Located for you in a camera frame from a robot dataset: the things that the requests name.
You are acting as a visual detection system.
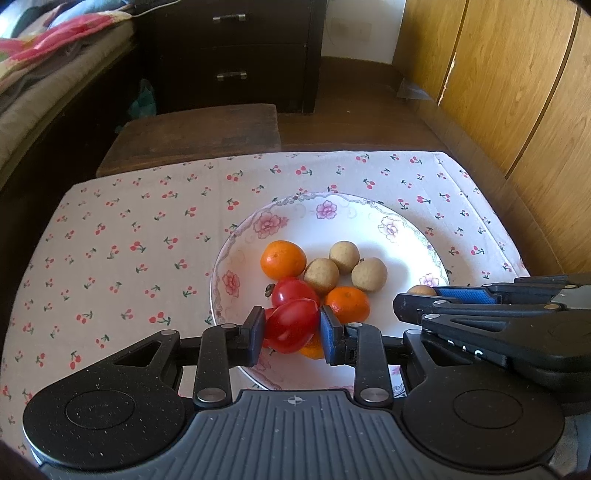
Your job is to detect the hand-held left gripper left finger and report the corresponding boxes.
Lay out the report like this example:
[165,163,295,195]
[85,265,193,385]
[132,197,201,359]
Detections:
[99,305,267,409]

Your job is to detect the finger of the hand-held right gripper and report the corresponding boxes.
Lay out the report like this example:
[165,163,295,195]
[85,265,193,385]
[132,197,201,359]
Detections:
[433,273,591,306]
[392,293,561,335]

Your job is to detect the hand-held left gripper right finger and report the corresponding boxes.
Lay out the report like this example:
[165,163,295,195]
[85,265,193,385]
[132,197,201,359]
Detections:
[320,305,462,409]

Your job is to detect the round red cherry tomato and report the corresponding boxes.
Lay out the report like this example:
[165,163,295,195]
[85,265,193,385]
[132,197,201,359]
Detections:
[262,307,280,350]
[267,276,321,309]

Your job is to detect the orange mandarin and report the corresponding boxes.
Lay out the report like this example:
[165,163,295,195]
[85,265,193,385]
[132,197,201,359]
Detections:
[324,286,371,324]
[260,240,307,280]
[299,337,326,361]

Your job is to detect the oval red tomato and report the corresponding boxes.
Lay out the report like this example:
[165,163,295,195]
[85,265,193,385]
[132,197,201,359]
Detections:
[264,298,321,354]

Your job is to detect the white floral bowl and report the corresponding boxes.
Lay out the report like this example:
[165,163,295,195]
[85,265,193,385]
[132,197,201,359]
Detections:
[210,191,451,393]

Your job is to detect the cherry print tablecloth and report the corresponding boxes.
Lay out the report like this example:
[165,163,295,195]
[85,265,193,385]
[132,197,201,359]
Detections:
[0,151,532,455]

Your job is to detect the dark wooden stool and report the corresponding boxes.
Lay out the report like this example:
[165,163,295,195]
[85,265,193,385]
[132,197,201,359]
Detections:
[95,104,282,178]

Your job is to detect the paper scrap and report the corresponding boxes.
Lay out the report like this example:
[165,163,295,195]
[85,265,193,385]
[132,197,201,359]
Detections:
[396,76,430,100]

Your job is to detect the teal plastic bag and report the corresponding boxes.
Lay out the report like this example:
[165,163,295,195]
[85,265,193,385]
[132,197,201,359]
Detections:
[128,78,158,118]

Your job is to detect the dark wooden nightstand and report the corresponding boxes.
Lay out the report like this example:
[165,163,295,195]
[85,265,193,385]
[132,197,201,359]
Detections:
[134,0,326,116]

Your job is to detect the bed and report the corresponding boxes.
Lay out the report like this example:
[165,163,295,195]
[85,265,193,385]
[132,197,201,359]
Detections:
[0,18,139,185]

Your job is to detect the red yellow floral blanket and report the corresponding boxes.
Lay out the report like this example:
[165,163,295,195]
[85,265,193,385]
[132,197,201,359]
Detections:
[0,9,134,93]

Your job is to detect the white cable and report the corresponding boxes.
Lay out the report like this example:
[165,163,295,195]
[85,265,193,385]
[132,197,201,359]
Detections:
[134,0,181,17]

